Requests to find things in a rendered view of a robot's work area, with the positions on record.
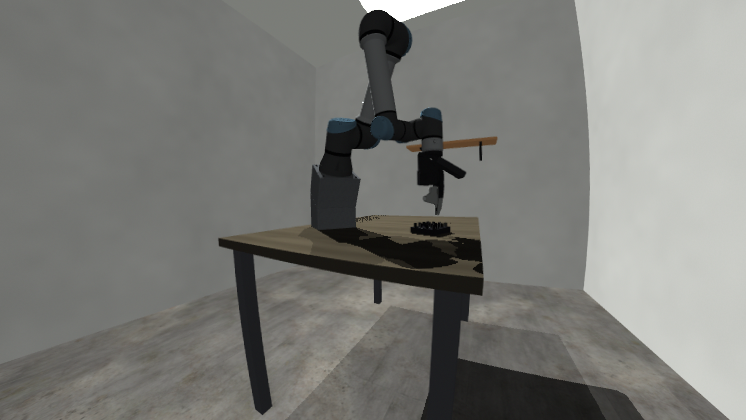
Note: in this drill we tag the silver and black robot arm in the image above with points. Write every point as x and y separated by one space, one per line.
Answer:
378 112

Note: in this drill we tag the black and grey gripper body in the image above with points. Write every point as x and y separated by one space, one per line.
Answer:
428 169

